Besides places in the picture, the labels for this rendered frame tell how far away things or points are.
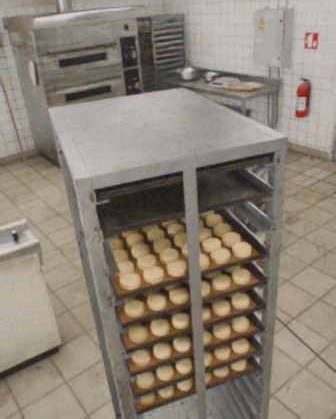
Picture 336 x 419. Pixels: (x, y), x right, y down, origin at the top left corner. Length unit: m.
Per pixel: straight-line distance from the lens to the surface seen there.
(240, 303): 1.19
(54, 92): 5.55
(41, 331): 2.82
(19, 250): 2.47
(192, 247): 0.96
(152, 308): 1.07
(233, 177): 1.10
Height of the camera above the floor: 2.13
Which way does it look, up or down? 28 degrees down
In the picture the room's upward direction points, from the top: 5 degrees counter-clockwise
